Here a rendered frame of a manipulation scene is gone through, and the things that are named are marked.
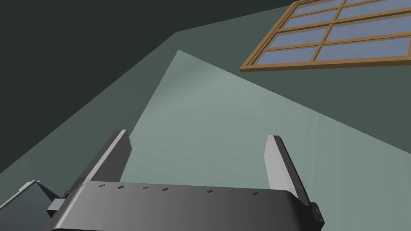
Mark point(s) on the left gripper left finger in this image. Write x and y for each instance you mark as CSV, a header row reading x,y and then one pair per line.
x,y
109,160

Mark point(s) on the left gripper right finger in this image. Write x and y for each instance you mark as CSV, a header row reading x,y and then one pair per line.
x,y
282,166

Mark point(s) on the wooden framed window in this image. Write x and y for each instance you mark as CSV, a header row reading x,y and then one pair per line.
x,y
324,41

